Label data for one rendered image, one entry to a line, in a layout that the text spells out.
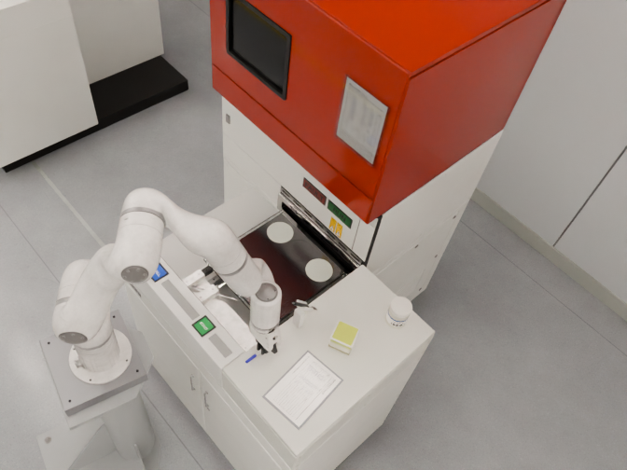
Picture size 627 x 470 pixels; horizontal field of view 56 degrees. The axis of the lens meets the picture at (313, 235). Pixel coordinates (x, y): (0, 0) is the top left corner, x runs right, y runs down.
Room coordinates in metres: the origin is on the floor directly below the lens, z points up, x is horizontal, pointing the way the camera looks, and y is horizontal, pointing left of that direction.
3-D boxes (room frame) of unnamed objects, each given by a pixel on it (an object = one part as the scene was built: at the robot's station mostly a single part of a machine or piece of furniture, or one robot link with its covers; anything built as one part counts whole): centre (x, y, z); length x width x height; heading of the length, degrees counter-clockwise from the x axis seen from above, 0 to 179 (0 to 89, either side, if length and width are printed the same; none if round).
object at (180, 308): (0.95, 0.39, 0.89); 0.55 x 0.09 x 0.14; 51
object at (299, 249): (1.19, 0.11, 0.90); 0.34 x 0.34 x 0.01; 51
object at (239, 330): (0.97, 0.26, 0.87); 0.36 x 0.08 x 0.03; 51
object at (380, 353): (0.87, -0.13, 0.89); 0.62 x 0.35 x 0.14; 141
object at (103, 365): (0.75, 0.60, 0.96); 0.19 x 0.19 x 0.18
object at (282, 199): (1.36, -0.01, 0.89); 0.44 x 0.02 x 0.10; 51
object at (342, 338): (0.90, -0.15, 1.00); 0.07 x 0.07 x 0.07; 74
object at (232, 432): (1.06, 0.11, 0.41); 0.97 x 0.64 x 0.82; 51
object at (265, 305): (0.84, 0.10, 1.24); 0.09 x 0.08 x 0.13; 20
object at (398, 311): (1.02, -0.32, 1.01); 0.07 x 0.07 x 0.10
